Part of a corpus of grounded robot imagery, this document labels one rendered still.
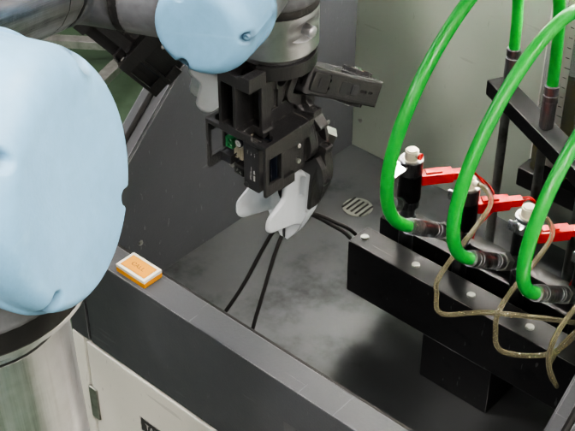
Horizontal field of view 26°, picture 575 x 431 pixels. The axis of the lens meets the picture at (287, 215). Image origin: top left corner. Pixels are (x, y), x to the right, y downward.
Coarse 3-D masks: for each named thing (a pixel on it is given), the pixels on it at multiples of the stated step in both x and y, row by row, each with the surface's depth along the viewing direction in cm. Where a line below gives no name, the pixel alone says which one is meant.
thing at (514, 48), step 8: (512, 0) 148; (520, 0) 148; (512, 8) 149; (520, 8) 148; (512, 16) 149; (520, 16) 149; (512, 24) 150; (520, 24) 150; (512, 32) 151; (520, 32) 151; (512, 40) 151; (520, 40) 152; (512, 48) 152; (520, 48) 152; (512, 56) 152
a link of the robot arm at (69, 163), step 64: (0, 64) 50; (64, 64) 52; (0, 128) 49; (64, 128) 52; (0, 192) 49; (64, 192) 53; (0, 256) 49; (64, 256) 53; (0, 320) 54; (64, 320) 57; (0, 384) 59; (64, 384) 62
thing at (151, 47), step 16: (80, 32) 129; (96, 32) 131; (112, 32) 130; (128, 32) 130; (112, 48) 132; (128, 48) 131; (144, 48) 129; (160, 48) 130; (128, 64) 130; (144, 64) 130; (160, 64) 131; (176, 64) 131; (144, 80) 132; (160, 80) 131
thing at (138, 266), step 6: (132, 258) 152; (138, 258) 152; (126, 264) 151; (132, 264) 151; (138, 264) 151; (144, 264) 151; (120, 270) 151; (132, 270) 150; (138, 270) 150; (144, 270) 150; (150, 270) 150; (156, 270) 150; (126, 276) 151; (144, 276) 149; (156, 276) 150; (138, 282) 149; (150, 282) 150
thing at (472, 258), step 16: (560, 16) 121; (544, 32) 120; (528, 48) 119; (528, 64) 119; (512, 80) 118; (496, 96) 119; (496, 112) 118; (480, 128) 119; (480, 144) 119; (464, 160) 120; (464, 176) 120; (464, 192) 120; (448, 224) 122; (448, 240) 124; (464, 256) 126; (480, 256) 129; (496, 256) 133
